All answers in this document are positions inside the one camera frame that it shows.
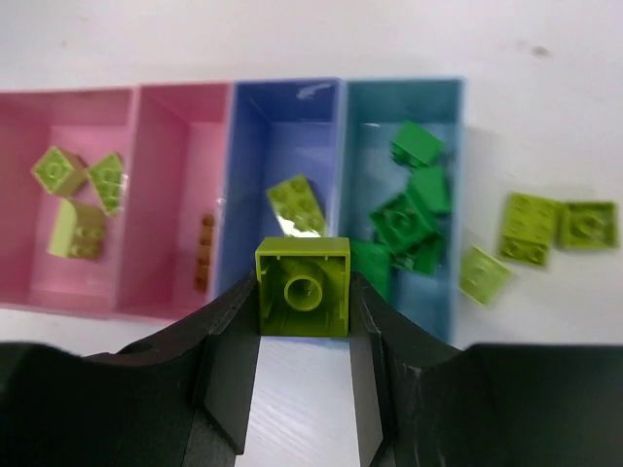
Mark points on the brown lego plate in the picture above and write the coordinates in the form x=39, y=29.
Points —
x=204, y=252

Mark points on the lime green lego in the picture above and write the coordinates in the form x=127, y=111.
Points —
x=423, y=258

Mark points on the light blue container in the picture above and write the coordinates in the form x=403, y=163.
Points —
x=373, y=112

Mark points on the lime lego brick edge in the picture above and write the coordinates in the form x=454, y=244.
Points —
x=588, y=224

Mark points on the purple blue container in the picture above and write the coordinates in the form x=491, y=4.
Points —
x=279, y=129

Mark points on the green long lego brick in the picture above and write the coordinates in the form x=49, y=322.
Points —
x=373, y=261

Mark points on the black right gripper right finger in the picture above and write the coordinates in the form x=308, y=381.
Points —
x=421, y=402

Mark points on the lime sloped lego brick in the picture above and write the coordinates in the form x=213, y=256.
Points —
x=78, y=232

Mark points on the lone pale lime lego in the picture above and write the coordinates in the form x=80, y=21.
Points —
x=60, y=172

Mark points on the dark green square lego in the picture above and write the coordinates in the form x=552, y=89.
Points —
x=415, y=147

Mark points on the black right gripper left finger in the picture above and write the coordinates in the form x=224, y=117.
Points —
x=180, y=397

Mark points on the lime long lego brick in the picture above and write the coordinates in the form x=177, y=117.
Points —
x=296, y=208

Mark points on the pale lime sloped lego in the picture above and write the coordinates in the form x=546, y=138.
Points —
x=481, y=276

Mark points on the lime square lego hollow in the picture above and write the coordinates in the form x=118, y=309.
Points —
x=303, y=286

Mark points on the pink container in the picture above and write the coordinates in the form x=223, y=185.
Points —
x=172, y=139

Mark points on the green small lego brick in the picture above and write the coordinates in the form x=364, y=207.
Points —
x=429, y=182

